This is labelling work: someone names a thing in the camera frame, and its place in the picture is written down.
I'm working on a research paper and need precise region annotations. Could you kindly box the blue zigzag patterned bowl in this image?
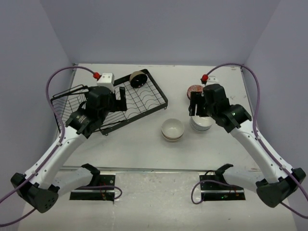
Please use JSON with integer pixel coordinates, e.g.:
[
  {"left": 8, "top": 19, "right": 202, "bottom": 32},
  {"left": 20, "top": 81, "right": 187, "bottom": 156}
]
[{"left": 187, "top": 85, "right": 204, "bottom": 99}]

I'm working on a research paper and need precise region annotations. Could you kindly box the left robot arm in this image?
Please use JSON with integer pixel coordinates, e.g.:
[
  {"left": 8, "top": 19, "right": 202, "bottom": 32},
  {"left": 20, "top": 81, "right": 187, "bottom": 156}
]
[{"left": 11, "top": 86, "right": 127, "bottom": 213}]

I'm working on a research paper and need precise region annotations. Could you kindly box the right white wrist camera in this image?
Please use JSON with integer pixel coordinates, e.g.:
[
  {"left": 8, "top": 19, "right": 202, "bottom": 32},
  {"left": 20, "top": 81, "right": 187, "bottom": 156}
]
[{"left": 200, "top": 74, "right": 219, "bottom": 86}]

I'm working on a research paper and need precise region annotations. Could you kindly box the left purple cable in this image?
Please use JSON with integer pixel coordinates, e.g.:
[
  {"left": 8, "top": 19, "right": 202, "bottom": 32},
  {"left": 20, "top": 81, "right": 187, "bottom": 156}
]
[{"left": 0, "top": 66, "right": 123, "bottom": 226}]

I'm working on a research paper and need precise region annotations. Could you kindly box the light blue bowl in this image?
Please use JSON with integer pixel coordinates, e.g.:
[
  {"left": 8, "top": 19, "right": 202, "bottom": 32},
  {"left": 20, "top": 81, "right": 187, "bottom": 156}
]
[
  {"left": 190, "top": 121, "right": 212, "bottom": 132},
  {"left": 192, "top": 127, "right": 211, "bottom": 133},
  {"left": 191, "top": 116, "right": 213, "bottom": 126}
]

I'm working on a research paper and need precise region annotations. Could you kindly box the tan and black bowl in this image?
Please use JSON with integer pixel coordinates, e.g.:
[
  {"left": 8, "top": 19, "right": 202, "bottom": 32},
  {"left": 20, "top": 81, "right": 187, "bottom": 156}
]
[{"left": 129, "top": 71, "right": 148, "bottom": 88}]

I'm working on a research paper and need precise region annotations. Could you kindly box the beige bowl with flower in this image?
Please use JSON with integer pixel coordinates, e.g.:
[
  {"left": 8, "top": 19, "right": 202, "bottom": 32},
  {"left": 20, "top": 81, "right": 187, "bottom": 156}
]
[{"left": 162, "top": 132, "right": 183, "bottom": 142}]

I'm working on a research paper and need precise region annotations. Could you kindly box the black wire dish rack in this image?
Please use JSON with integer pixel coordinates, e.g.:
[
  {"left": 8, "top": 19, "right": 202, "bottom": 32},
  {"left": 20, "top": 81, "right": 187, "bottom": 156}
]
[{"left": 51, "top": 69, "right": 168, "bottom": 136}]

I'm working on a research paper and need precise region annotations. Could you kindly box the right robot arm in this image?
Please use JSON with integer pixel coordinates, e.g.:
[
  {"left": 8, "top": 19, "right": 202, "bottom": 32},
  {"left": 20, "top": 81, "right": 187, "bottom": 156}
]
[{"left": 189, "top": 84, "right": 306, "bottom": 208}]

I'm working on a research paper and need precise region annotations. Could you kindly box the light blue bowl front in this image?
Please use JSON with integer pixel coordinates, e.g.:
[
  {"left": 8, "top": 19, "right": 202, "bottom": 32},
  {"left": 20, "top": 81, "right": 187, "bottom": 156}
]
[{"left": 192, "top": 127, "right": 211, "bottom": 133}]

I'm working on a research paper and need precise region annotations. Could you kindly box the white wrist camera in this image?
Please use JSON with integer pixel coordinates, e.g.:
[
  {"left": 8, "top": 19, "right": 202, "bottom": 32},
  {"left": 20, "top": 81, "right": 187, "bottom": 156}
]
[
  {"left": 200, "top": 74, "right": 219, "bottom": 86},
  {"left": 92, "top": 72, "right": 115, "bottom": 90}
]

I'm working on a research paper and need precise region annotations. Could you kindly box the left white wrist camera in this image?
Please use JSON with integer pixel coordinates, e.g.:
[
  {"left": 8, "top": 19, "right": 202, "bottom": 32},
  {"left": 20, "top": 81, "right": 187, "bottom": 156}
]
[{"left": 92, "top": 72, "right": 115, "bottom": 90}]

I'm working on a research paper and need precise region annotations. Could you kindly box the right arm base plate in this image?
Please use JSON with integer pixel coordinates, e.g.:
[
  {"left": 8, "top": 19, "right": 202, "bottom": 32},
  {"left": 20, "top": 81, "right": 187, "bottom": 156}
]
[{"left": 199, "top": 171, "right": 246, "bottom": 201}]

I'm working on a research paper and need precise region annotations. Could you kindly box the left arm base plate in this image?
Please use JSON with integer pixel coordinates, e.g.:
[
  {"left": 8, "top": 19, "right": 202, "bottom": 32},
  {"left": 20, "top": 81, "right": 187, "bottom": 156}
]
[{"left": 69, "top": 174, "right": 116, "bottom": 202}]

